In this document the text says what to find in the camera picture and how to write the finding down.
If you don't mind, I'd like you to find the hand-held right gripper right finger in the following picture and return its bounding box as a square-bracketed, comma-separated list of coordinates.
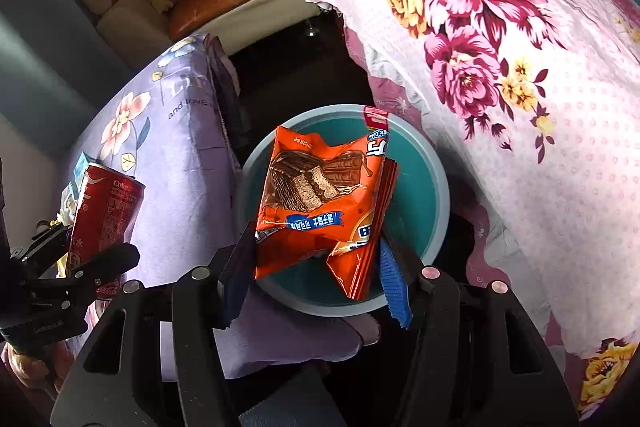
[377, 234, 581, 427]

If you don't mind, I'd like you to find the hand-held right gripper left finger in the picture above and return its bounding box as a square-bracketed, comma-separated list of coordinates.
[50, 221, 258, 427]

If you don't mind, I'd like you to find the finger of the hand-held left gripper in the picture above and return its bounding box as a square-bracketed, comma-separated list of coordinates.
[10, 223, 73, 278]
[30, 244, 141, 303]

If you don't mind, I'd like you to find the red soda can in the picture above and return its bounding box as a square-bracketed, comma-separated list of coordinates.
[67, 162, 147, 303]

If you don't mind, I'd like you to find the teal round bin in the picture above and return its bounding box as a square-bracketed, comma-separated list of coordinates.
[237, 104, 451, 318]

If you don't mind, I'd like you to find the orange snack packet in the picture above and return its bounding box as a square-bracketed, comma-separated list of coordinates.
[254, 125, 401, 303]

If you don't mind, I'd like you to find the person's left hand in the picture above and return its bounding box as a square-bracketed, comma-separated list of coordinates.
[0, 342, 68, 390]

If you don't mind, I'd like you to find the blue milk carton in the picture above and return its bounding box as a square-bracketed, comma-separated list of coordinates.
[60, 152, 101, 228]

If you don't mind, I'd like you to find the pink floral blanket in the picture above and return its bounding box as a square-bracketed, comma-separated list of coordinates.
[305, 0, 640, 418]

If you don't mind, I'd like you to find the white sofa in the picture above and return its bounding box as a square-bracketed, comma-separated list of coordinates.
[80, 0, 321, 58]

